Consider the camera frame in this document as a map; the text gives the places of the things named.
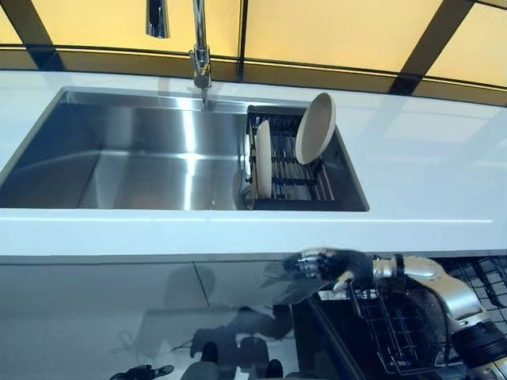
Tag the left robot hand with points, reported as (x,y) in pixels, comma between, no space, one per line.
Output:
(138,374)

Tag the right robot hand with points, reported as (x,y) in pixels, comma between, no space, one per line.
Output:
(352,265)

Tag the beige deep ceramic plate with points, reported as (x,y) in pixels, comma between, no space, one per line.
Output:
(315,130)

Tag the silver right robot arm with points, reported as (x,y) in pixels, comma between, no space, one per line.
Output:
(431,273)

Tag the large dishwasher plate rack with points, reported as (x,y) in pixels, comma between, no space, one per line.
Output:
(396,332)

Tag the grey left robot leg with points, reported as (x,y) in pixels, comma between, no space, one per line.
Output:
(208,352)

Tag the black dish drying rack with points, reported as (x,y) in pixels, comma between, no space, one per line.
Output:
(301,182)

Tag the stainless steel kitchen sink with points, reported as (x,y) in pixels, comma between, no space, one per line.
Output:
(138,158)

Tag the chrome pull-down faucet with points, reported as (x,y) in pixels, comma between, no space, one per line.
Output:
(201,59)

